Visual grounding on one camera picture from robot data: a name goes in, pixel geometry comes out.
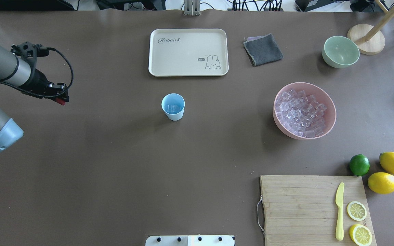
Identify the lemon half slice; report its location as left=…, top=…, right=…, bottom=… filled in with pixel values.
left=346, top=201, right=367, bottom=221
left=349, top=224, right=373, bottom=246

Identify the cream rabbit tray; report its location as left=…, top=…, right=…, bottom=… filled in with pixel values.
left=148, top=28, right=229, bottom=77

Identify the wooden cup stand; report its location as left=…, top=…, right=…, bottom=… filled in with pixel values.
left=347, top=6, right=394, bottom=55

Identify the mint green bowl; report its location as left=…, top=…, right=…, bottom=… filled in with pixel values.
left=321, top=36, right=360, bottom=68

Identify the black camera mount wrist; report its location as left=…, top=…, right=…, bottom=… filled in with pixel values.
left=10, top=42, right=50, bottom=71

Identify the clear ice cube pile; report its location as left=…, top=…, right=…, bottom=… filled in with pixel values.
left=275, top=88, right=327, bottom=138

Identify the pink plastic bowl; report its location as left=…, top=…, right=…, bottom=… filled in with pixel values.
left=273, top=82, right=337, bottom=140

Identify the green lime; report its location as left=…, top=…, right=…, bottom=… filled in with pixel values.
left=349, top=154, right=370, bottom=176

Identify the red strawberry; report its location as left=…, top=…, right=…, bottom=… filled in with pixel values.
left=55, top=98, right=66, bottom=106

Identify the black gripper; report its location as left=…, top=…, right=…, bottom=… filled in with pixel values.
left=28, top=69, right=70, bottom=103

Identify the wooden cutting board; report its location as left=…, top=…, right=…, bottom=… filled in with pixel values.
left=260, top=175, right=374, bottom=246

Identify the grey folded cloth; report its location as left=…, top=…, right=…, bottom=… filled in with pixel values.
left=243, top=33, right=284, bottom=66

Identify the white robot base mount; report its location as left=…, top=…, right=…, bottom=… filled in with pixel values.
left=145, top=235, right=236, bottom=246

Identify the light blue plastic cup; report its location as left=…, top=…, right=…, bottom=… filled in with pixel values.
left=161, top=93, right=185, bottom=121

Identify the yellow plastic knife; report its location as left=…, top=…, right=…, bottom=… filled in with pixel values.
left=335, top=182, right=344, bottom=241

